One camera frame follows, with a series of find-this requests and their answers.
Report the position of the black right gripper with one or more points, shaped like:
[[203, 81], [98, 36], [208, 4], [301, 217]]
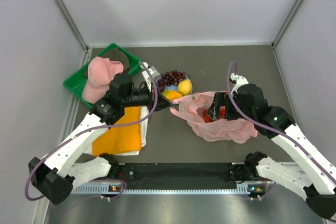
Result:
[[221, 98]]

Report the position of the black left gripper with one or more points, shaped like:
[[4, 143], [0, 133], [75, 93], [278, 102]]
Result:
[[162, 104]]

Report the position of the pink plastic bag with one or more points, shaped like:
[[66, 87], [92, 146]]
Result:
[[190, 108]]

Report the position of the red strawberry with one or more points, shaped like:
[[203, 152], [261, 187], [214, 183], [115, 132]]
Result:
[[208, 119]]

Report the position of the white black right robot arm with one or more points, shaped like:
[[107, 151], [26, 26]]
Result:
[[316, 185]]

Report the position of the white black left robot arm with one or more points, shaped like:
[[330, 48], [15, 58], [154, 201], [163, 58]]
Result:
[[56, 174]]

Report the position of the orange green mango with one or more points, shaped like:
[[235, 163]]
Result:
[[171, 95]]

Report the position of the dark grapes bunch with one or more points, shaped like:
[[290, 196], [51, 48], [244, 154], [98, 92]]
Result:
[[170, 80]]

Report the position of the orange folded cloth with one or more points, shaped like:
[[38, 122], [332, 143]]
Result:
[[108, 142]]

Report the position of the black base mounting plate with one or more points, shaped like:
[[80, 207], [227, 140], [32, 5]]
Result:
[[181, 175]]

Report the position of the dark grey cloth in bin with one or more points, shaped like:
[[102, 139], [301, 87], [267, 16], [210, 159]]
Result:
[[120, 57]]

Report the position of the pink baseball cap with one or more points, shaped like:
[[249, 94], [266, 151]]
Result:
[[101, 72]]

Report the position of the green plastic bin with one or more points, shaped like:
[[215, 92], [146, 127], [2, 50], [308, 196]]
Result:
[[76, 82]]

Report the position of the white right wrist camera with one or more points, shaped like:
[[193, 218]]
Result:
[[237, 81]]

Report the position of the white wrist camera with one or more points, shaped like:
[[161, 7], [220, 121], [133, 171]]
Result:
[[152, 72], [237, 81]]

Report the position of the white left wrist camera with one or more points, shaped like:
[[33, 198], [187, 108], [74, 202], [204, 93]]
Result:
[[152, 72]]

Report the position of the grey slotted cable duct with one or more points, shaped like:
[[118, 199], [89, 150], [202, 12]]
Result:
[[114, 188]]

